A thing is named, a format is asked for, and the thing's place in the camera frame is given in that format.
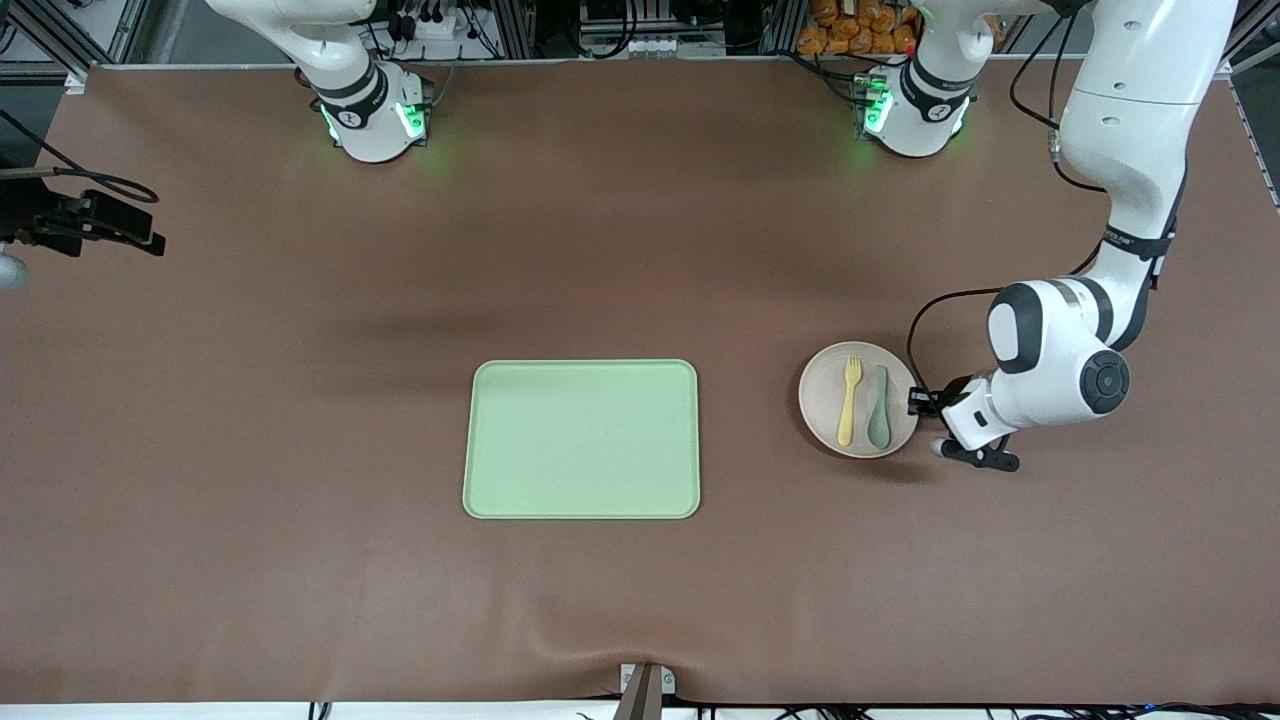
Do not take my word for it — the beige round plate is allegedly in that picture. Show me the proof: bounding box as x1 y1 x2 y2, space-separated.
799 341 922 459

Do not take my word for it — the grey-green plastic spoon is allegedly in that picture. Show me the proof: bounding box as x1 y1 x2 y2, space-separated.
865 364 892 449

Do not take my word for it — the yellow plastic fork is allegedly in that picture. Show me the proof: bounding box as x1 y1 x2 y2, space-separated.
836 355 865 447

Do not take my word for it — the brown table cloth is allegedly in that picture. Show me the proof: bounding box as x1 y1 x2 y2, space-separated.
0 55 1280 707

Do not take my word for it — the white power strip with plugs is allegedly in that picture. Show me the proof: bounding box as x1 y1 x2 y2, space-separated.
390 8 473 43

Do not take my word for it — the pile of orange packets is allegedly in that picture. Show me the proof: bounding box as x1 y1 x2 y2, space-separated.
796 0 926 58

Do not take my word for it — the metal table edge clamp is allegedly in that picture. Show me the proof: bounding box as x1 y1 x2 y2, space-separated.
612 662 678 720

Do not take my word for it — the light green rectangular tray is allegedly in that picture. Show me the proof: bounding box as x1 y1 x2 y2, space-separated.
462 359 702 521

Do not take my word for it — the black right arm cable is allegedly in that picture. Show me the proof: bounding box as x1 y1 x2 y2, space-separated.
0 108 161 206

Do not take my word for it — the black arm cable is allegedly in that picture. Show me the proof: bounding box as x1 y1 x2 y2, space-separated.
906 0 1169 399
0 108 161 206

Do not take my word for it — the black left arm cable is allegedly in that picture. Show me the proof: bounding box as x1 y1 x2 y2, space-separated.
906 0 1169 399

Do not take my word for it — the aluminium frame profile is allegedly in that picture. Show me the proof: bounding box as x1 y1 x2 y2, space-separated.
0 0 93 93
1222 0 1280 79

